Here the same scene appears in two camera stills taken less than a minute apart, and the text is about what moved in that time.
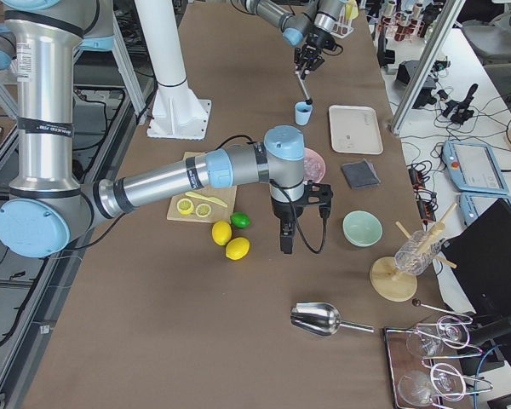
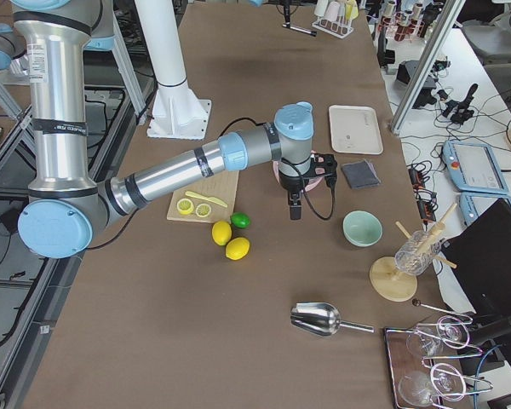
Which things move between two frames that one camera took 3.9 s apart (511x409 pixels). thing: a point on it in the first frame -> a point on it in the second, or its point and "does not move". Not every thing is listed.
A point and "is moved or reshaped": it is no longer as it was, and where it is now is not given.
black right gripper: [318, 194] -> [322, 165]
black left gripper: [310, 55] -> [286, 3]
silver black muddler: [308, 100] is moved or reshaped
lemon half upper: [203, 210] does not move
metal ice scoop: [322, 319] does not move
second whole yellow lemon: [237, 248] does not move
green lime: [240, 220] does not move
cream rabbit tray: [354, 129] does not move
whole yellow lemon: [221, 233] does not move
